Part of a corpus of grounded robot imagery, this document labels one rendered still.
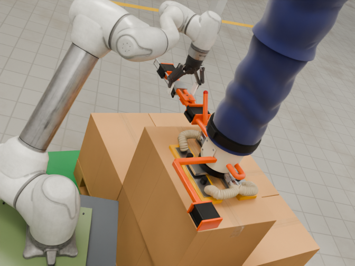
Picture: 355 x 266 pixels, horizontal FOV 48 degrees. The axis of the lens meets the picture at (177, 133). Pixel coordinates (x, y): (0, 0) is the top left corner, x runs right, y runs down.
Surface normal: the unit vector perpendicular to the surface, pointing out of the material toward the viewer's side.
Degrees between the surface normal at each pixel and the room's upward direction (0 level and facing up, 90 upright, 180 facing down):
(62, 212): 72
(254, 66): 77
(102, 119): 0
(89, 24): 66
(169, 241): 90
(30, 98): 0
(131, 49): 82
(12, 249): 4
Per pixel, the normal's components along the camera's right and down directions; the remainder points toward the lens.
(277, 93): 0.33, 0.45
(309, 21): -0.04, 0.39
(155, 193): -0.86, 0.00
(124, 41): -0.29, 0.43
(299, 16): -0.32, 0.21
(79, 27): -0.40, -0.01
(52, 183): 0.44, -0.63
